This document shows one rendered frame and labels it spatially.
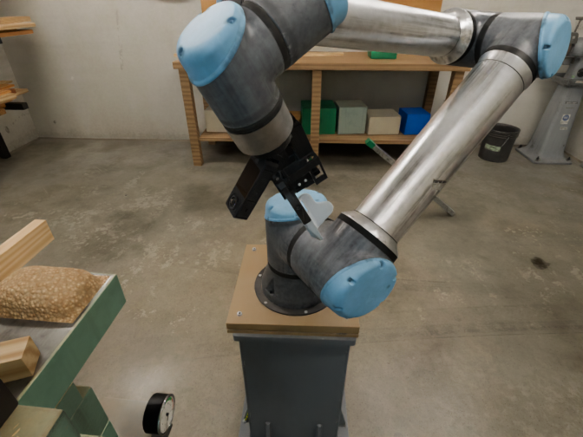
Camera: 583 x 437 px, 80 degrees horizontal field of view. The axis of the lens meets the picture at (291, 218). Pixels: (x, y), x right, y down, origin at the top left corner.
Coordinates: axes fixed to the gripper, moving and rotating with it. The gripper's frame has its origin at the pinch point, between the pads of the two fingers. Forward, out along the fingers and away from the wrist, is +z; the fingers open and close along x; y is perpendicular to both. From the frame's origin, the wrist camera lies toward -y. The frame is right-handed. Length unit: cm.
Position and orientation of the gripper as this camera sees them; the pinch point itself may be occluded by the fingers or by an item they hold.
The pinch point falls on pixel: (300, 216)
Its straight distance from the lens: 66.4
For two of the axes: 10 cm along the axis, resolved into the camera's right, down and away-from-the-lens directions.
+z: 3.6, 5.3, 7.6
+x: -4.1, -6.4, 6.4
